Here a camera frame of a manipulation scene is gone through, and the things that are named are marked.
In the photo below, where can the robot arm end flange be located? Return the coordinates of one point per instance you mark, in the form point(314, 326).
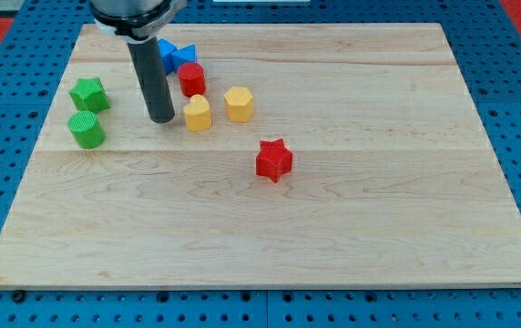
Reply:
point(135, 21)

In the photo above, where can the red star block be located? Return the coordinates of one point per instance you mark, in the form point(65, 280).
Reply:
point(273, 160)

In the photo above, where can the blue cube block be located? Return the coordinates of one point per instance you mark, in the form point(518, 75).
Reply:
point(166, 49)

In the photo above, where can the green star block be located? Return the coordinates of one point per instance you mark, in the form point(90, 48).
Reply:
point(88, 94)

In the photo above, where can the light wooden board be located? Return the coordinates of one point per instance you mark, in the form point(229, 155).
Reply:
point(394, 182)

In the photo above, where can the yellow hexagon block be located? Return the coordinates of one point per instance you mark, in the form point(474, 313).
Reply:
point(238, 103)

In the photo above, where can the yellow heart block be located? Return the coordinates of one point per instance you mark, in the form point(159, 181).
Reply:
point(197, 114)

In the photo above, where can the red cylinder block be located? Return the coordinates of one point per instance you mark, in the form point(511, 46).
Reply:
point(191, 79)

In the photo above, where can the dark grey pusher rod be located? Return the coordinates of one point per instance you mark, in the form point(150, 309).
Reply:
point(152, 79)

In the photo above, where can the blue triangle block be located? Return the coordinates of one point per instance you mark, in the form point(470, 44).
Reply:
point(186, 54)

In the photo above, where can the green cylinder block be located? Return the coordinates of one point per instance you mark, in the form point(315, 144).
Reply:
point(86, 130)

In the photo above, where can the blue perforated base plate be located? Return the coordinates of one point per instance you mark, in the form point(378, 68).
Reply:
point(33, 55)

